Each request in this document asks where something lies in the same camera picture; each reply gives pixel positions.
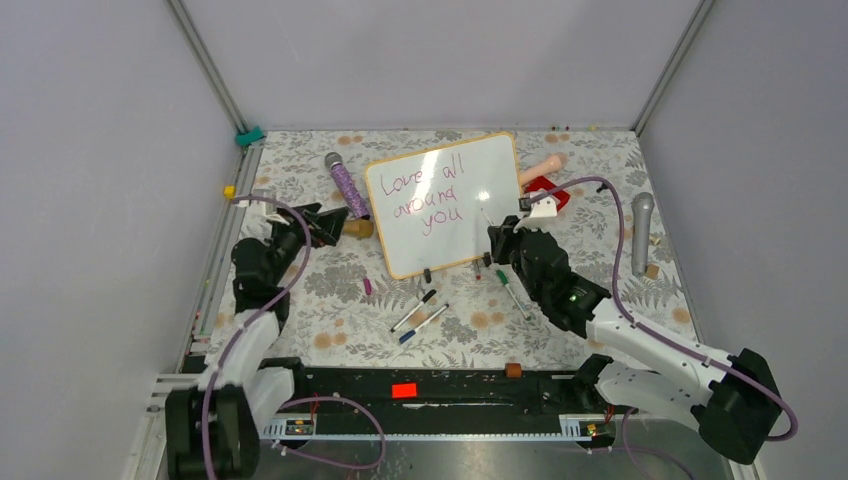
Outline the silver microphone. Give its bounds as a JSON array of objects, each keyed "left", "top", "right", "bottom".
[{"left": 631, "top": 192, "right": 655, "bottom": 277}]

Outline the red tip white marker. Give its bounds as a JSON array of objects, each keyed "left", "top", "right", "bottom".
[{"left": 480, "top": 208, "right": 495, "bottom": 226}]

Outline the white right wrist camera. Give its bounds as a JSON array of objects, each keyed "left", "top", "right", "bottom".
[{"left": 513, "top": 196, "right": 558, "bottom": 233}]

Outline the red label sticker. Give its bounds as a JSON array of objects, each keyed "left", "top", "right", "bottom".
[{"left": 390, "top": 382, "right": 418, "bottom": 399}]

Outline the floral table mat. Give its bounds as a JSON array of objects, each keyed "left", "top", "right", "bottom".
[{"left": 247, "top": 130, "right": 697, "bottom": 370}]

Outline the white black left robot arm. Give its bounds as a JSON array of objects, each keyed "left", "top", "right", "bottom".
[{"left": 165, "top": 201, "right": 349, "bottom": 479}]

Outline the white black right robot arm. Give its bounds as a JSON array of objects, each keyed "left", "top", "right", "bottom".
[{"left": 487, "top": 215, "right": 783, "bottom": 465}]

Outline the white cable duct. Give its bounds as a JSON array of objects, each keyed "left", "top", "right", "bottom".
[{"left": 259, "top": 412, "right": 616, "bottom": 442}]

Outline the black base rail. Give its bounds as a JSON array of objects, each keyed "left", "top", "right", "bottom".
[{"left": 272, "top": 366, "right": 625, "bottom": 432}]

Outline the yellow framed whiteboard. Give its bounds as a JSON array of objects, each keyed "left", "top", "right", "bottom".
[{"left": 364, "top": 132, "right": 522, "bottom": 279}]

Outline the small wooden cube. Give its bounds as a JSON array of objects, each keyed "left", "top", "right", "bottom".
[{"left": 645, "top": 264, "right": 661, "bottom": 280}]

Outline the orange brown cylinder block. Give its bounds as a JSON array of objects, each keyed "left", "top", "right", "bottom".
[{"left": 504, "top": 362, "right": 523, "bottom": 379}]

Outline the red plastic tray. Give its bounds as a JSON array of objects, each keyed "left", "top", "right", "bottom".
[{"left": 523, "top": 176, "right": 571, "bottom": 212}]

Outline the wooden rolling pin handle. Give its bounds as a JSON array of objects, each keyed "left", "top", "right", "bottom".
[{"left": 342, "top": 219, "right": 374, "bottom": 239}]

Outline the teal corner clamp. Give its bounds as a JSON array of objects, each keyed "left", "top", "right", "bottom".
[{"left": 235, "top": 126, "right": 265, "bottom": 148}]

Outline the purple glitter microphone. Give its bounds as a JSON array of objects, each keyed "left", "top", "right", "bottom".
[{"left": 324, "top": 152, "right": 371, "bottom": 220}]

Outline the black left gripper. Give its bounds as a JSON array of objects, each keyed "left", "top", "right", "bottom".
[{"left": 266, "top": 202, "right": 349, "bottom": 285}]

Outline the black cap whiteboard marker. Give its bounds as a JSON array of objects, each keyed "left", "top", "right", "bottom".
[{"left": 389, "top": 289, "right": 437, "bottom": 333}]

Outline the blue cap whiteboard marker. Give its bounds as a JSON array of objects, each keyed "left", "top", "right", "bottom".
[{"left": 399, "top": 303, "right": 450, "bottom": 344}]

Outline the green cap marker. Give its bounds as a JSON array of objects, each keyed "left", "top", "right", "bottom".
[{"left": 495, "top": 269, "right": 532, "bottom": 321}]

